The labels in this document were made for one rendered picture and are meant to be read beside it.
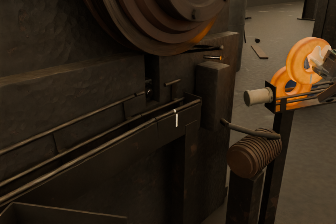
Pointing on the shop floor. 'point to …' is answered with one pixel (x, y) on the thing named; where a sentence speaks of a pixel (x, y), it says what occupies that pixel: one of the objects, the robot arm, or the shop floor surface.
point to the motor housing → (248, 176)
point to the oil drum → (238, 22)
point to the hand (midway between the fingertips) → (310, 55)
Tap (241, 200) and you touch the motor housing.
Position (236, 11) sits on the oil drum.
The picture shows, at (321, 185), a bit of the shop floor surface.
